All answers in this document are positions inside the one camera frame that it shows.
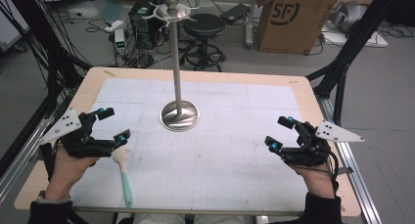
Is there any black computer tower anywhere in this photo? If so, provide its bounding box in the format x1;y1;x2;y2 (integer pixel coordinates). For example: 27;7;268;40
128;0;164;51

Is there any small box with green display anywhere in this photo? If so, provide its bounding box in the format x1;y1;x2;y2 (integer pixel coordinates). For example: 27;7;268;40
113;28;128;55

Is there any black metal frame stand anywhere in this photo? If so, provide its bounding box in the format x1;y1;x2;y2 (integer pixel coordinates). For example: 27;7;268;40
305;0;407;127
0;0;93;178

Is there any silver grey machine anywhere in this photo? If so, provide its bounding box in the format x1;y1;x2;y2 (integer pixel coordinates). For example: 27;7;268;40
327;0;370;33

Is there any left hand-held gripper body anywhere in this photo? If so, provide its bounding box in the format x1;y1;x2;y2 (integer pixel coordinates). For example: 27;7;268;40
38;107;114;159

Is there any white panel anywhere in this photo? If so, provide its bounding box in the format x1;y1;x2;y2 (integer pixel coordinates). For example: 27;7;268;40
0;0;31;53

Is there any white stand post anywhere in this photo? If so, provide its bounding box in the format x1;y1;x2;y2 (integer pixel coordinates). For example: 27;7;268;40
245;0;263;51

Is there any white grid mat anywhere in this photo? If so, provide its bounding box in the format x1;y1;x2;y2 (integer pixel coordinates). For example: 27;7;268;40
69;77;309;213

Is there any person's right hand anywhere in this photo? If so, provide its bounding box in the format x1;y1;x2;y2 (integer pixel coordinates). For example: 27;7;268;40
288;163;337;200

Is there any black round stool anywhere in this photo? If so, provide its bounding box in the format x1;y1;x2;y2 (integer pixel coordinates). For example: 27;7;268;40
180;13;227;72

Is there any silver metal hook stand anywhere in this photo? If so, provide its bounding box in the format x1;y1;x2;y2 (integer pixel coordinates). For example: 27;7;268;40
142;0;201;133

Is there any white floor board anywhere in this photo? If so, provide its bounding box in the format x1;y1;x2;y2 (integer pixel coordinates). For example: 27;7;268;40
320;22;390;49

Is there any person's left hand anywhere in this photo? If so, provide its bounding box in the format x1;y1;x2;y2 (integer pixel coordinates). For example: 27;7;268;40
44;148;101;201

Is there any bundle of floor cables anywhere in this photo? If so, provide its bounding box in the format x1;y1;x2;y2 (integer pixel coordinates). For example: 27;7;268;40
85;18;164;69

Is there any flat black device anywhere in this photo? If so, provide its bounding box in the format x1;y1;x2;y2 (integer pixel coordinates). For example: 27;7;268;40
219;2;251;24

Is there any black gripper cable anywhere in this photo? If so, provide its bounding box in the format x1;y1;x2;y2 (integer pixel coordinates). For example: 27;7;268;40
321;148;341;195

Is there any wristwatch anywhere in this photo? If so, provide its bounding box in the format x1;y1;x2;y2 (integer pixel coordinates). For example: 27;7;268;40
36;190;71;205

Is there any aluminium rail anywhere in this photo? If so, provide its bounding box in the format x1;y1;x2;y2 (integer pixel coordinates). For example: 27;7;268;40
313;94;384;224
0;96;72;203

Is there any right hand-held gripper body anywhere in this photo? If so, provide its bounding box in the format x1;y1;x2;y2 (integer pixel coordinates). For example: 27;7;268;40
282;119;366;168

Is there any wooden spatula with green handle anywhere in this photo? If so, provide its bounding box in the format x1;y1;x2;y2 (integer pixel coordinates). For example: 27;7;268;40
112;145;135;208

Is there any brown cardboard box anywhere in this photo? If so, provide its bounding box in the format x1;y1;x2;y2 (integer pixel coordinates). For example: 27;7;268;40
255;0;347;56

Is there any white power strip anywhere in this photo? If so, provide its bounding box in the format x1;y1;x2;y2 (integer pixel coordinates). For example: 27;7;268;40
103;19;125;33

